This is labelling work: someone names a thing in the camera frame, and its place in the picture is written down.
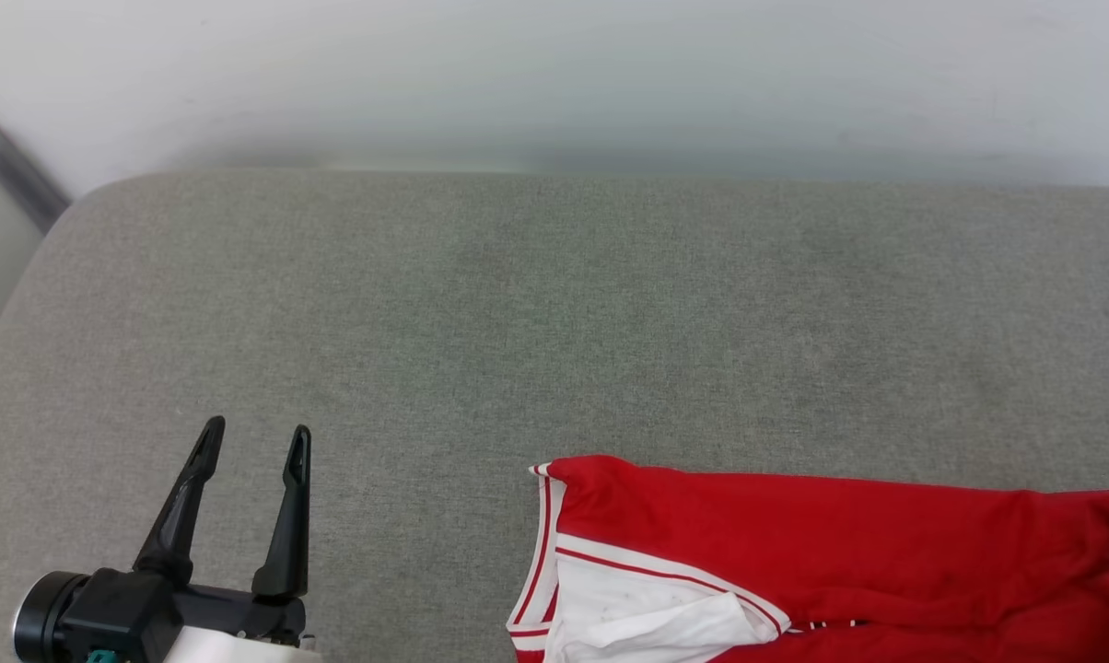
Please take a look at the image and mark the grey fabric sofa cushion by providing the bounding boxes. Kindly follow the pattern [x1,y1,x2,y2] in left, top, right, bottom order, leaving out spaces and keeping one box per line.
[0,169,1109,663]

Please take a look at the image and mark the red basketball jersey white sleeves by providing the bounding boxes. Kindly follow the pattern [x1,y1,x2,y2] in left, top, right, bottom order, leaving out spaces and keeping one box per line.
[505,453,1109,663]

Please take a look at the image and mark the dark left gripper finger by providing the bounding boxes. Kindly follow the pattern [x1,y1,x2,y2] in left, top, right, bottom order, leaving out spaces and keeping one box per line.
[251,425,312,601]
[133,415,227,584]

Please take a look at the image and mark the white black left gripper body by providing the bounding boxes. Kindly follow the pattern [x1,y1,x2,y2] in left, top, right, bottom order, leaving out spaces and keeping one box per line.
[161,582,322,663]

